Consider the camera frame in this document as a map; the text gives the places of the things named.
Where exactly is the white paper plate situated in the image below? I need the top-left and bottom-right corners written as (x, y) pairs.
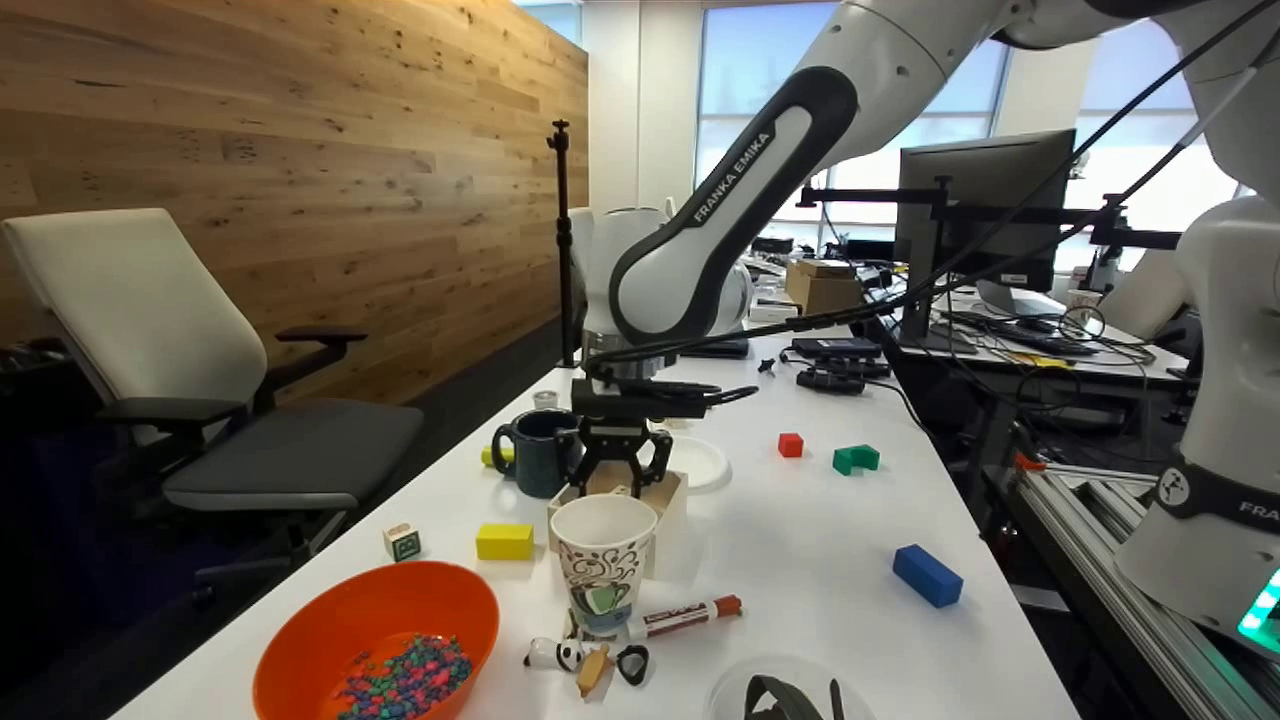
top-left (665, 435), bottom-right (735, 497)

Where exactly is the dark teal ceramic mug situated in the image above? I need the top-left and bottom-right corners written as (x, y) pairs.
top-left (489, 410), bottom-right (589, 504)

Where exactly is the tan small flat piece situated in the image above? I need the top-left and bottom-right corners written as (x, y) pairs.
top-left (573, 650), bottom-right (618, 704)

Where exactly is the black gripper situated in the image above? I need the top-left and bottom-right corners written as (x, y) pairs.
top-left (565, 411), bottom-right (681, 504)

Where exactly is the aluminium mounting rail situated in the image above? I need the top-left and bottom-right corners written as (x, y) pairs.
top-left (991, 451), bottom-right (1280, 720)

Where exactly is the black controller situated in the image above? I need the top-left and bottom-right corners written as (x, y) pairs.
top-left (797, 357), bottom-right (895, 399)

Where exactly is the light wooden open box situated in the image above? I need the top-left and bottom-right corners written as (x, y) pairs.
top-left (549, 457), bottom-right (698, 593)

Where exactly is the red Expo marker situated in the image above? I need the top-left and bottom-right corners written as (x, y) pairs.
top-left (624, 593), bottom-right (747, 644)

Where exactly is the black tripod stand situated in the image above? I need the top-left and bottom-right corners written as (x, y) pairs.
top-left (546, 116), bottom-right (589, 374)

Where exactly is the small printed wooden cube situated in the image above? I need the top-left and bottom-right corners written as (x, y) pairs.
top-left (380, 519), bottom-right (427, 566)

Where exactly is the pile of colourful beads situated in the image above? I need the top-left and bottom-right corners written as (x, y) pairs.
top-left (334, 634), bottom-right (475, 720)

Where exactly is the black camera cable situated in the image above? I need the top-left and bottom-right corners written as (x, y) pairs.
top-left (579, 0), bottom-right (1280, 405)

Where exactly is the black round tag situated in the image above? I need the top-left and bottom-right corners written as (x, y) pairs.
top-left (614, 639), bottom-right (658, 691)

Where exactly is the white black small tube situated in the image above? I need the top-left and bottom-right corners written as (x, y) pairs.
top-left (520, 637), bottom-right (608, 676)

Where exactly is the black computer monitor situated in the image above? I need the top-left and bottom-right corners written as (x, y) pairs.
top-left (894, 130), bottom-right (1082, 350)

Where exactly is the patterned paper cup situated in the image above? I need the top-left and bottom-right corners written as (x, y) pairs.
top-left (546, 490), bottom-right (665, 644)

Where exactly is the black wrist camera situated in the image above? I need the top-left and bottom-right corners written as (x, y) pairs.
top-left (573, 377), bottom-right (735, 423)

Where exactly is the green arch block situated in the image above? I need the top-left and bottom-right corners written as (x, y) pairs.
top-left (829, 441), bottom-right (883, 480)

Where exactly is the cluttered office desk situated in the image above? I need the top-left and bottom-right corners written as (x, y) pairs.
top-left (855, 274), bottom-right (1195, 405)

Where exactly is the yellow rectangular block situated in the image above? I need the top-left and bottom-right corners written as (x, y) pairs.
top-left (474, 519), bottom-right (542, 566)

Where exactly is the orange plastic bowl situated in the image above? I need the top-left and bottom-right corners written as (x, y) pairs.
top-left (248, 560), bottom-right (503, 720)

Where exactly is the cardboard box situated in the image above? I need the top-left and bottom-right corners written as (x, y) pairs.
top-left (781, 258), bottom-right (868, 323)

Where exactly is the black flat device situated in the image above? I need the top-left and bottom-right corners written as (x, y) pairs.
top-left (790, 333), bottom-right (890, 363)

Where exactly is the blue rectangular block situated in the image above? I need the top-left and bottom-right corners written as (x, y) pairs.
top-left (890, 539), bottom-right (969, 613)

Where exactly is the white grey office chair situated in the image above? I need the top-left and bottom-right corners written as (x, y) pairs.
top-left (0, 204), bottom-right (427, 593)

